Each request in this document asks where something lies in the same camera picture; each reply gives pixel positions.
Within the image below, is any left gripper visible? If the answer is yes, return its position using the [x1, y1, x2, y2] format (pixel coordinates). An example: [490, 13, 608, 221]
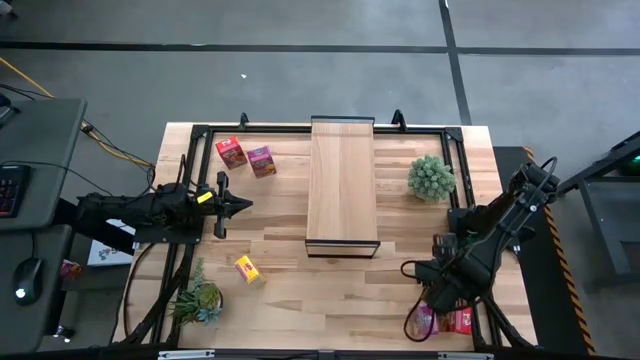
[212, 170, 254, 240]

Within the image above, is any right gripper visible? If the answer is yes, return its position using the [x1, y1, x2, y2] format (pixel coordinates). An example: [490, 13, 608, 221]
[414, 259, 480, 315]

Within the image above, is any red Froot Loops cereal box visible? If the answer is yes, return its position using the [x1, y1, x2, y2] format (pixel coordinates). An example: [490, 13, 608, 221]
[439, 305, 474, 336]
[215, 135, 249, 171]

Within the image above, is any yellow cereal box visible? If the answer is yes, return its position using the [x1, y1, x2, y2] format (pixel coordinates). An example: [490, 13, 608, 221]
[233, 254, 268, 289]

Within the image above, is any spiky succulent potted plant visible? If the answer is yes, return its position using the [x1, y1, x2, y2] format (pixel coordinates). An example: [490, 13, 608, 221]
[168, 256, 225, 327]

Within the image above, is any black mat hazard stripe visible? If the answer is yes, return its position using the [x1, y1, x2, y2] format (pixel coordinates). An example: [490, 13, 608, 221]
[492, 145, 596, 356]

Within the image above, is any round green potted plant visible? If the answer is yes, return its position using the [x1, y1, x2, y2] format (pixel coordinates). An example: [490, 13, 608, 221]
[406, 153, 458, 204]

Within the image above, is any white printed box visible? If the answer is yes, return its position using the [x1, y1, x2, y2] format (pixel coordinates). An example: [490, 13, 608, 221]
[87, 219, 139, 268]

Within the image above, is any black metal side stand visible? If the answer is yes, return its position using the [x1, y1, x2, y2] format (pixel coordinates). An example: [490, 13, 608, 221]
[557, 130, 640, 289]

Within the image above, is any colourful small packet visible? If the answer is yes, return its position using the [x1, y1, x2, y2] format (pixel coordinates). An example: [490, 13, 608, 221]
[59, 259, 84, 282]

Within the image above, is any grey desk panel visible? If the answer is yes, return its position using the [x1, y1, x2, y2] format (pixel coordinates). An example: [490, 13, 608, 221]
[0, 223, 76, 354]
[0, 98, 89, 232]

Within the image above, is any black computer mouse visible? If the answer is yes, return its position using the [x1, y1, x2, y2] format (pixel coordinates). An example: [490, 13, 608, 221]
[12, 257, 45, 307]

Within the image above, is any backlit black keyboard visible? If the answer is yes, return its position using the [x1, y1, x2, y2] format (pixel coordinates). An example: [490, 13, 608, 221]
[0, 164, 32, 219]

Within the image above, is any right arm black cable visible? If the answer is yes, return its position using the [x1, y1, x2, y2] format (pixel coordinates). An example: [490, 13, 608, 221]
[401, 258, 442, 344]

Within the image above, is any silver metal bracket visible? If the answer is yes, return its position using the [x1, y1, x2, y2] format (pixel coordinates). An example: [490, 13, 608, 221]
[437, 352, 495, 360]
[157, 349, 216, 360]

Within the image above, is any black metal table frame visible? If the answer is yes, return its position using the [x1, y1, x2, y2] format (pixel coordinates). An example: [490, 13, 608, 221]
[119, 108, 536, 350]

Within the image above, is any wooden shelf black metal frame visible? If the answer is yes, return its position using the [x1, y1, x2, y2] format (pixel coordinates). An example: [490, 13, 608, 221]
[304, 115, 382, 260]

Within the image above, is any black desk cable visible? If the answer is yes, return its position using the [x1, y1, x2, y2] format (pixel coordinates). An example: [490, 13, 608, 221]
[0, 159, 115, 197]

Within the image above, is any yellow floor cable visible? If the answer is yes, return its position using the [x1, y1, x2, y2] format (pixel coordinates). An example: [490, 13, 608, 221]
[0, 55, 156, 169]

